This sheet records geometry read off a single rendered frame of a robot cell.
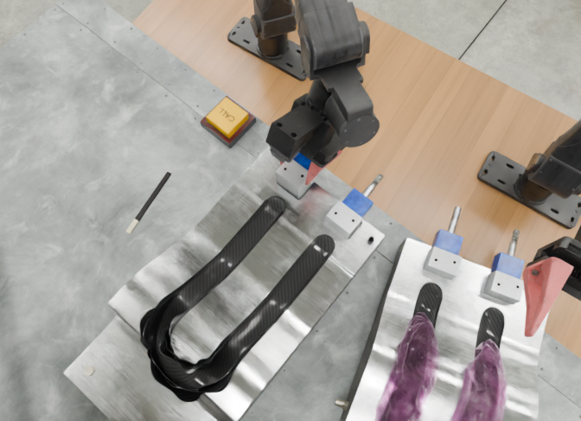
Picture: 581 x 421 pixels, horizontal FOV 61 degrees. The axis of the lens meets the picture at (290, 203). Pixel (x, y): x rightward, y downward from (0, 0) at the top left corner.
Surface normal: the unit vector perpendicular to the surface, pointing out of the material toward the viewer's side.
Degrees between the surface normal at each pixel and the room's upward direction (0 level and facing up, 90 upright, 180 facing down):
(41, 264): 0
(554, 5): 0
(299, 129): 27
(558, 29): 0
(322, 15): 20
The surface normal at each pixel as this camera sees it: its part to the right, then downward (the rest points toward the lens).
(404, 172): 0.01, -0.35
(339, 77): -0.08, -0.59
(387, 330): 0.18, -0.70
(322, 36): 0.12, -0.03
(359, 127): 0.31, 0.76
